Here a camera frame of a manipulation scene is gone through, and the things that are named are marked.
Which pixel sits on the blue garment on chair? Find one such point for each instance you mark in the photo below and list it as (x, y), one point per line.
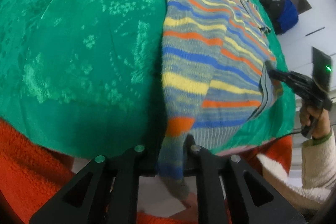
(288, 17)

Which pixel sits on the person's right hand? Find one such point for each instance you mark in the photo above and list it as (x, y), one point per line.
(317, 119)

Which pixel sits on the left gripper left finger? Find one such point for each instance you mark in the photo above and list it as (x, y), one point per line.
(104, 191)

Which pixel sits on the green bed blanket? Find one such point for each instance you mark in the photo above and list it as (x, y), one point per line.
(83, 77)

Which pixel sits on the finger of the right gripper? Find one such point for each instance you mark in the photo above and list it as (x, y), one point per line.
(293, 80)

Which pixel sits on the orange fleece jacket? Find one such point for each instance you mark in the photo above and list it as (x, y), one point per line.
(31, 175)

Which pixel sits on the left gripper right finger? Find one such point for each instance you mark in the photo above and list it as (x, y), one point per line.
(231, 191)

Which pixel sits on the cream fleece right forearm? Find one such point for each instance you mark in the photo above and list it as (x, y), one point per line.
(318, 175)

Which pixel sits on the striped knit sweater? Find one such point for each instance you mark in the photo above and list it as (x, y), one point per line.
(215, 60)

